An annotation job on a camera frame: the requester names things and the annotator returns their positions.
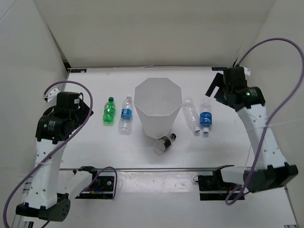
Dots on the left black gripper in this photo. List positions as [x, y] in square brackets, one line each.
[84, 111]

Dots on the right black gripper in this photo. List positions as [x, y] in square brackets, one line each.
[217, 81]

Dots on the green plastic bottle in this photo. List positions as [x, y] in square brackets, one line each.
[109, 111]

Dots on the clear bottle dark blue label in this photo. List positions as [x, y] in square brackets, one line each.
[205, 115]

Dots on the clear unlabelled plastic bottle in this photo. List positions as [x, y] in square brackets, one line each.
[191, 115]

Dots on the clear bottle black label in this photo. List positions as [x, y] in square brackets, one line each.
[164, 143]

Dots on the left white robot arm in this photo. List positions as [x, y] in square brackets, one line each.
[45, 200]

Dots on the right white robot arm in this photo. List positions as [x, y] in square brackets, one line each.
[270, 168]

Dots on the white octagonal bin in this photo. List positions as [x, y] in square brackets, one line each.
[157, 102]

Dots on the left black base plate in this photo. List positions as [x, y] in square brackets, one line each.
[101, 184]

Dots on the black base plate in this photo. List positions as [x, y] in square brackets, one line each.
[216, 183]
[101, 184]

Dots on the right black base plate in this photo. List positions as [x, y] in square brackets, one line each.
[216, 183]

